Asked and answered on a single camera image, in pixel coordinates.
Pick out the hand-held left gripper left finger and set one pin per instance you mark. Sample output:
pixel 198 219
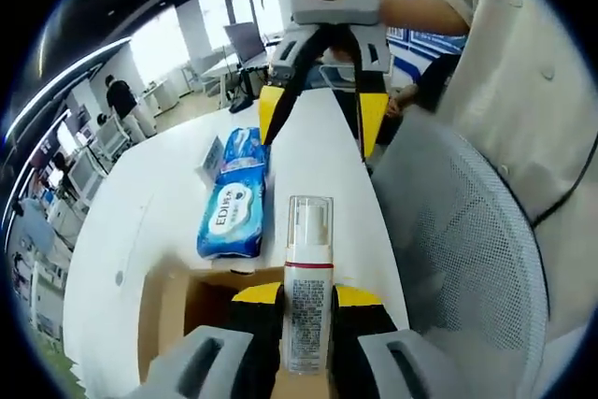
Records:
pixel 252 347

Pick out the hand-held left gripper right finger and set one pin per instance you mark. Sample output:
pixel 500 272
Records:
pixel 360 347

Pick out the white pump bottle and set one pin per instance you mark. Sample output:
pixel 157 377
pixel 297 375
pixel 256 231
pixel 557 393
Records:
pixel 308 305

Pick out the brown cardboard shoe box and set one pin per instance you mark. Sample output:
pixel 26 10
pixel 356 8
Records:
pixel 163 315

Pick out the blue floral soft pack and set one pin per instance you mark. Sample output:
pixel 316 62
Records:
pixel 245 151

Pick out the blue white wet wipes pack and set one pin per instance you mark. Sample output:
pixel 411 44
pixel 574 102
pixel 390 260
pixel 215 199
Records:
pixel 231 221

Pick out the person's right hand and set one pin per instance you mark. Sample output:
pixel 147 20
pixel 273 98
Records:
pixel 341 51

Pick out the black desk monitor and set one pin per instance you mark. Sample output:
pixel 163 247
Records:
pixel 245 44

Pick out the small white packet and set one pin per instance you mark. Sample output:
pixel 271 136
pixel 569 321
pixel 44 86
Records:
pixel 212 156

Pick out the grey mesh office chair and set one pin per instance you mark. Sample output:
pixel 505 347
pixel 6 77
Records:
pixel 458 231

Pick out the person in beige shirt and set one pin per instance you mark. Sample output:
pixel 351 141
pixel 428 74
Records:
pixel 514 67

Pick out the white office chair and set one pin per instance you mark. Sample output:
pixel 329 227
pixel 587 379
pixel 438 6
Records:
pixel 114 137
pixel 84 175

